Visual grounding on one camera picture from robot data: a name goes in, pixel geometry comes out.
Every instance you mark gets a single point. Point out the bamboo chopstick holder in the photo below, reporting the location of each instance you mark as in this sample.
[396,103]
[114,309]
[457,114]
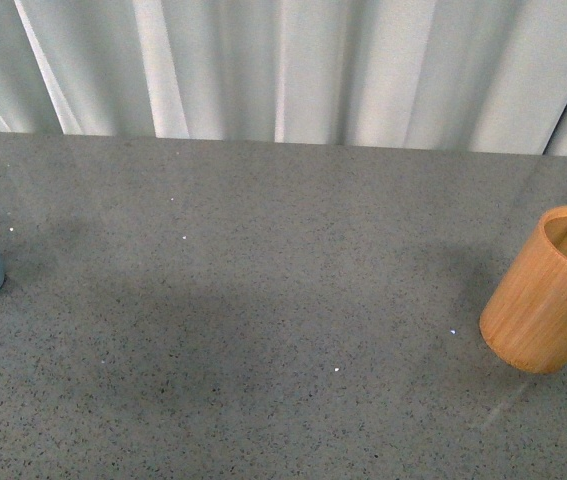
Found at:
[525,320]

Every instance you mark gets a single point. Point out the white pleated curtain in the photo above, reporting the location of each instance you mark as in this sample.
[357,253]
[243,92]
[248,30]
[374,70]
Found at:
[486,76]

